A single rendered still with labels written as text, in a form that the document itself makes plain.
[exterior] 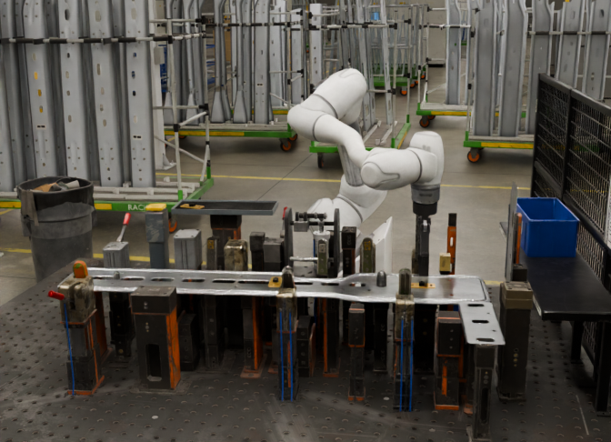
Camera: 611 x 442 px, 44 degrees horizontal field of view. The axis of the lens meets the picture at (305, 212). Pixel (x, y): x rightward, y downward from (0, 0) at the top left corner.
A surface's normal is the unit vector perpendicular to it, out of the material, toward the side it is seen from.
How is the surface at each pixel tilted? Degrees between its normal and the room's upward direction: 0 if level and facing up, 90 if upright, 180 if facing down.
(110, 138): 87
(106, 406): 0
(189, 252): 90
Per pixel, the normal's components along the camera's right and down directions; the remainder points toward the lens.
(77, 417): -0.01, -0.96
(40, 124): -0.12, 0.20
